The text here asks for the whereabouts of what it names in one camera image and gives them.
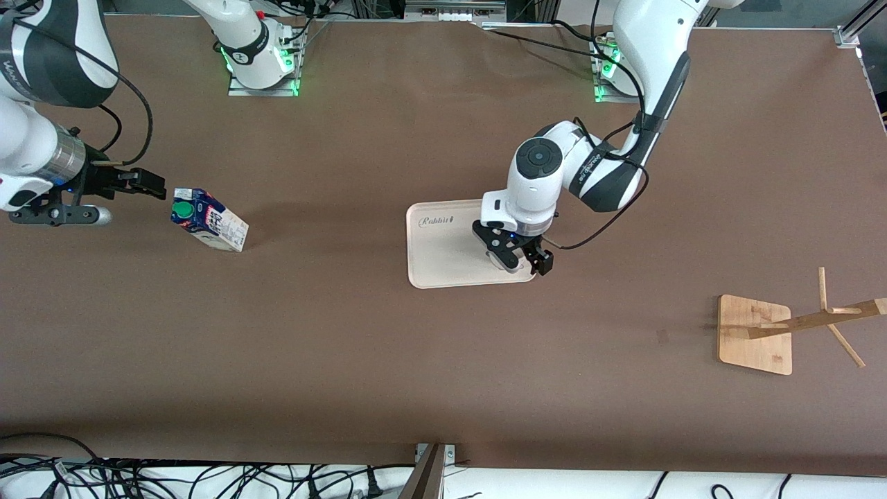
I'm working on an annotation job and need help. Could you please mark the aluminium corner profile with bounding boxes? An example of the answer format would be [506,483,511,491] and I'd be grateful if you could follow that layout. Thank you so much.
[834,0,887,49]

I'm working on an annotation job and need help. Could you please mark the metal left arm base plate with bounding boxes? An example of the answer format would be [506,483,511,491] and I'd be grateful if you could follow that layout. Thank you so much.
[592,35,645,105]

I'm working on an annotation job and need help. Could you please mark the black table cable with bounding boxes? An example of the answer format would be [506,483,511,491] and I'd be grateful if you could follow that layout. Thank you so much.
[484,29,612,62]
[551,19,611,44]

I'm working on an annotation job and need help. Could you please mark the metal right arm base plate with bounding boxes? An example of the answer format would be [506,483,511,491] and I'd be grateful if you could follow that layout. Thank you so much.
[227,19,301,97]

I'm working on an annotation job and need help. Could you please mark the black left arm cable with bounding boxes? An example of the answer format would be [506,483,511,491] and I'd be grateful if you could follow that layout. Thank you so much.
[543,0,653,251]

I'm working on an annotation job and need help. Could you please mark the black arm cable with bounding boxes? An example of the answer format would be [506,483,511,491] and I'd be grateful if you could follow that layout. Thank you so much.
[543,0,653,251]
[14,17,154,168]

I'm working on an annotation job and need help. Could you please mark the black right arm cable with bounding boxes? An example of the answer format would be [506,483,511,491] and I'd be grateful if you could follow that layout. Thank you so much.
[14,17,154,168]

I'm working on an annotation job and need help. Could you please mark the looped black adapter cable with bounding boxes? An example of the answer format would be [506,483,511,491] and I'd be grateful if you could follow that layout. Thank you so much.
[710,473,793,499]

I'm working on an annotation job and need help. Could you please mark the cream plastic tray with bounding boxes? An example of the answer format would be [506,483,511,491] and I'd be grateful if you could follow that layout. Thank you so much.
[406,199,538,290]

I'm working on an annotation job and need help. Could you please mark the black floor cable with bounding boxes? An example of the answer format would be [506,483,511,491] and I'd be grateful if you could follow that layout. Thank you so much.
[0,432,106,473]
[194,462,416,499]

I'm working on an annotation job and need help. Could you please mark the aluminium profile post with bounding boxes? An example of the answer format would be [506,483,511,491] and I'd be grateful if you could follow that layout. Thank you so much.
[398,443,457,499]

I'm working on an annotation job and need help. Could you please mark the blue white milk carton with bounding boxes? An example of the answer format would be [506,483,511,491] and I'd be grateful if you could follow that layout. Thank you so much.
[170,187,250,253]

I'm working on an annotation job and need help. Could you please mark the wooden cup rack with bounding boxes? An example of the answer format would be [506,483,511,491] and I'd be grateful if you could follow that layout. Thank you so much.
[717,267,887,376]

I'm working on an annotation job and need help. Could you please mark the white ceramic cup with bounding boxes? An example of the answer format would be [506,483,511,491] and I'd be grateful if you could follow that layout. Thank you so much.
[488,249,531,275]

